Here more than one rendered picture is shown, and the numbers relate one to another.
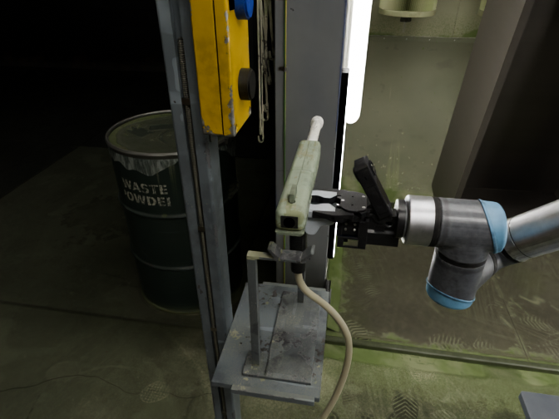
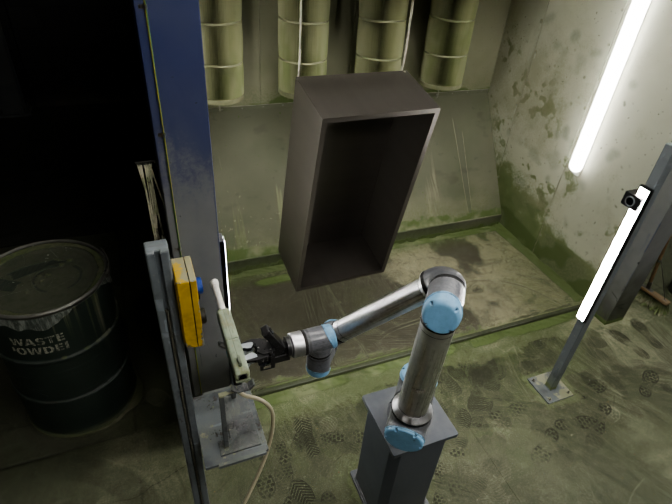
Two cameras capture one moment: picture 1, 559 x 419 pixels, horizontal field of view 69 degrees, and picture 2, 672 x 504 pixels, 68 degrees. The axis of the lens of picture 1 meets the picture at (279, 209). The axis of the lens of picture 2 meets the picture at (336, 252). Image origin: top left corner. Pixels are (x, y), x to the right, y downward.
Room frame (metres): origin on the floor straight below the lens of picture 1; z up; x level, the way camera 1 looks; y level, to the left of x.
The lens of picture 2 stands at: (-0.44, 0.34, 2.43)
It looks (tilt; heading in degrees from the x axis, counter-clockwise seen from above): 36 degrees down; 326
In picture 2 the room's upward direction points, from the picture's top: 5 degrees clockwise
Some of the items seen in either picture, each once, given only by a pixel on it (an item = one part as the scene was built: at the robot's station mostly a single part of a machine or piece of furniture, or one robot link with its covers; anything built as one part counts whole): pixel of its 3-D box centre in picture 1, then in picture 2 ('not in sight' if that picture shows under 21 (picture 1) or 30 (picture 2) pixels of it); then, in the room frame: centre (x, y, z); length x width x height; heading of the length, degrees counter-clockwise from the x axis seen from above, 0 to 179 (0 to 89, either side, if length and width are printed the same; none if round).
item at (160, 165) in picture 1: (184, 211); (65, 339); (1.75, 0.48, 0.44); 0.59 x 0.58 x 0.89; 61
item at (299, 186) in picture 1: (305, 193); (228, 340); (0.77, -0.06, 1.10); 0.49 x 0.05 x 0.23; 170
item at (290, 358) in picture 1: (286, 279); (231, 393); (0.66, -0.01, 0.95); 0.26 x 0.15 x 0.32; 170
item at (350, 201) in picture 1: (368, 219); (272, 351); (0.63, -0.16, 1.12); 0.12 x 0.08 x 0.09; 80
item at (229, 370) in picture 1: (277, 332); (228, 423); (0.66, 0.01, 0.78); 0.31 x 0.23 x 0.01; 170
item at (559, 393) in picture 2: not in sight; (550, 387); (0.47, -1.99, 0.01); 0.20 x 0.20 x 0.01; 80
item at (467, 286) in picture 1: (457, 272); (319, 358); (0.61, -0.34, 1.02); 0.12 x 0.09 x 0.12; 131
